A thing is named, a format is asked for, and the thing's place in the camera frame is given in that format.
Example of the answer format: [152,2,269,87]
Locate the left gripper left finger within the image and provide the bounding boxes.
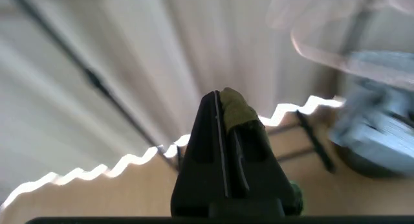
[170,90,229,218]

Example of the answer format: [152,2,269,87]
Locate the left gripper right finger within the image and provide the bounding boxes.
[225,121,297,218]

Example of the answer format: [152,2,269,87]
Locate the green printed shirt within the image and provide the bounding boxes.
[219,87,305,216]

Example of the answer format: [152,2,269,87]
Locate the pink clothes hanger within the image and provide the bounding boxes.
[267,0,414,91]

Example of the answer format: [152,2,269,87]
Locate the white laundry basket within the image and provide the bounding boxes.
[329,50,414,179]

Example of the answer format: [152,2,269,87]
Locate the black clothes rack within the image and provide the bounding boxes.
[6,0,382,175]

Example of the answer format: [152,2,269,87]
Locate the pale grey shorts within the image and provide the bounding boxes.
[328,87,389,147]

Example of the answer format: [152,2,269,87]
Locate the beige curtain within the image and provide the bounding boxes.
[0,0,414,212]

